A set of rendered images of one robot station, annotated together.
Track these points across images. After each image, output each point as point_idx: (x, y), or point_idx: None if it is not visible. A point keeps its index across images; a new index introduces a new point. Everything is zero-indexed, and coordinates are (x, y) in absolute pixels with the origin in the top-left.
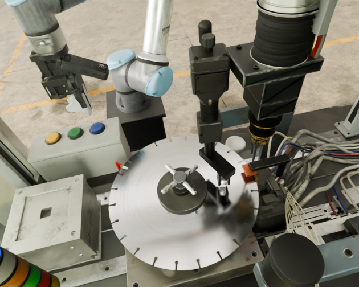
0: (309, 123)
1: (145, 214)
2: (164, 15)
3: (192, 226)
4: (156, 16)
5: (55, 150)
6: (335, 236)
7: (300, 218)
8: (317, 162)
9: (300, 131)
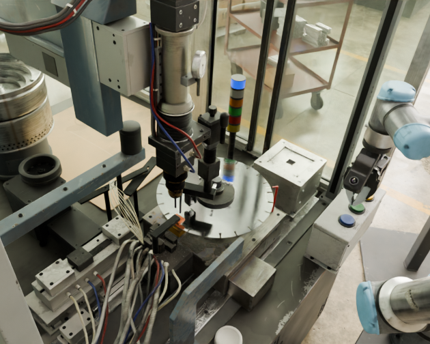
0: None
1: (224, 172)
2: (422, 287)
3: (191, 179)
4: (425, 278)
5: None
6: (98, 249)
7: (127, 222)
8: (126, 284)
9: (154, 311)
